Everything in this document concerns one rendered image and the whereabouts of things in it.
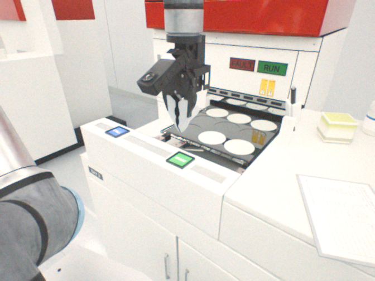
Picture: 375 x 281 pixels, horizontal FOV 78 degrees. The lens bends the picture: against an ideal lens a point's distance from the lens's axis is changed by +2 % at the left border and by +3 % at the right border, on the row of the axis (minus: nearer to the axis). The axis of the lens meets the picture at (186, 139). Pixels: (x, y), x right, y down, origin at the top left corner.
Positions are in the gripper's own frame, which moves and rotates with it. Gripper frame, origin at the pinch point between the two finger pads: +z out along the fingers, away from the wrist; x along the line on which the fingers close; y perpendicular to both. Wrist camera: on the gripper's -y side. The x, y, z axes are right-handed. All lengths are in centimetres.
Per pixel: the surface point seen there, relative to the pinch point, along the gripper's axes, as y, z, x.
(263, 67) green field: 58, -4, 4
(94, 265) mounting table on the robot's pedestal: -25.7, 23.8, 2.3
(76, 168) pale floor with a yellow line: 34, 106, 161
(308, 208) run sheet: 2.7, 9.0, -30.0
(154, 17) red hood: 52, -22, 60
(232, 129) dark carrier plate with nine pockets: 36.8, 15.8, 4.1
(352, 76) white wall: 207, 25, -18
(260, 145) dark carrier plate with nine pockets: 31.0, 15.8, -9.5
